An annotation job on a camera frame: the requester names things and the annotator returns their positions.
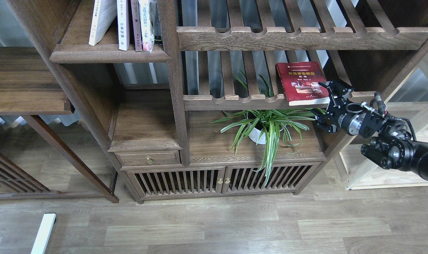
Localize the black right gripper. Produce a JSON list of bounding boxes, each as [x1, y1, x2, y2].
[[313, 79, 364, 135]]

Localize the red cover book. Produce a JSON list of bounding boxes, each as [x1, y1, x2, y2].
[[275, 61, 330, 106]]

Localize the dark wooden bookshelf cabinet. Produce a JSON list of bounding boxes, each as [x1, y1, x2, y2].
[[7, 0, 428, 204]]

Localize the plastic wrapped white book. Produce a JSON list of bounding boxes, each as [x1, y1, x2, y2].
[[138, 0, 156, 52]]

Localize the white plant pot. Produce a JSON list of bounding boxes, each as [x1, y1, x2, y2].
[[249, 110, 280, 145]]

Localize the brown spine book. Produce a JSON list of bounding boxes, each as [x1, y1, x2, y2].
[[130, 0, 143, 52]]

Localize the spider plant green leaves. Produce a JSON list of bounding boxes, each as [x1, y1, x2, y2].
[[207, 70, 339, 186]]

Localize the dark spine book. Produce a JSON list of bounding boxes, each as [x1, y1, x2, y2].
[[151, 0, 163, 46]]

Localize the brass drawer knob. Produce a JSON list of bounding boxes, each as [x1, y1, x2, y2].
[[146, 156, 153, 165]]

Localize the light wooden shelf rack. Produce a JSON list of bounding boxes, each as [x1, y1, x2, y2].
[[333, 42, 428, 191]]

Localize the white pale purple book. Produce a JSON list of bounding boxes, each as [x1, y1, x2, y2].
[[116, 0, 130, 50]]

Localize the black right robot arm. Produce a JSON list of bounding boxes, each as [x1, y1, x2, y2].
[[312, 79, 428, 181]]

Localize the yellow cover book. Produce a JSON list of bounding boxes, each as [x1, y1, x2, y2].
[[88, 0, 117, 46]]

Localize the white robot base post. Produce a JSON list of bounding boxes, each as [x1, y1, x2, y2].
[[30, 213, 57, 254]]

